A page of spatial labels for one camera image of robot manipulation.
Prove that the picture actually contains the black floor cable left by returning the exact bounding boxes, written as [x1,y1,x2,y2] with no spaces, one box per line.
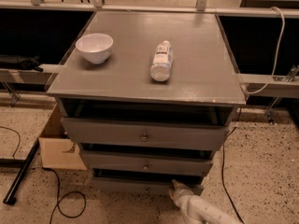
[43,167,87,224]

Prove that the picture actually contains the grey bottom drawer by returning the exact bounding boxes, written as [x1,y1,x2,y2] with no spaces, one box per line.
[91,175,203,195]

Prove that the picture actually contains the cardboard box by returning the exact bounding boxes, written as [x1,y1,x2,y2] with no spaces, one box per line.
[38,105,87,170]

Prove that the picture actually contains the black metal bar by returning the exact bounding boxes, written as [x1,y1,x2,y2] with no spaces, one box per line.
[1,140,39,205]

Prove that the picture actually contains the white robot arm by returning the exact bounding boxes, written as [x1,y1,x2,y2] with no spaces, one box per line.
[169,179,243,224]

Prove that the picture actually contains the black bag on rail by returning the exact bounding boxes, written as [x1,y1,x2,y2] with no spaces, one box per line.
[0,55,43,72]

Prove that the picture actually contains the grey drawer cabinet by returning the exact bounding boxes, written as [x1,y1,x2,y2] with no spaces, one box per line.
[46,10,247,196]

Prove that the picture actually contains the grey top drawer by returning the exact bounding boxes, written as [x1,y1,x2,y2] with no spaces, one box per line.
[61,118,228,150]

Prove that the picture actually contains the grey drawer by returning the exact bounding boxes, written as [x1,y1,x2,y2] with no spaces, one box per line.
[91,175,203,195]
[61,118,228,150]
[81,151,212,175]

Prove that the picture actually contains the black floor cable right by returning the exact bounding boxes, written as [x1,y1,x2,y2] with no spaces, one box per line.
[219,107,246,224]

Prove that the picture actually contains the white bowl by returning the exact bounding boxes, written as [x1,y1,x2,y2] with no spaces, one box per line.
[76,34,113,64]

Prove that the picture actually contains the black floor cable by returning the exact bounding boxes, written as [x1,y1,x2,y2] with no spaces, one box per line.
[219,107,246,224]
[43,167,87,224]

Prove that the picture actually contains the white cable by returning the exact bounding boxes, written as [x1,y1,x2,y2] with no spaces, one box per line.
[241,6,286,96]

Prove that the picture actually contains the clear plastic water bottle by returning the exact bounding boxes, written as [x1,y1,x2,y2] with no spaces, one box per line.
[150,40,174,82]

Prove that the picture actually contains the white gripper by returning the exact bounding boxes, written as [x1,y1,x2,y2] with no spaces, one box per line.
[168,179,193,207]

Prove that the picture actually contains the grey middle drawer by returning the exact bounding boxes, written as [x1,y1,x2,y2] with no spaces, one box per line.
[81,151,212,175]

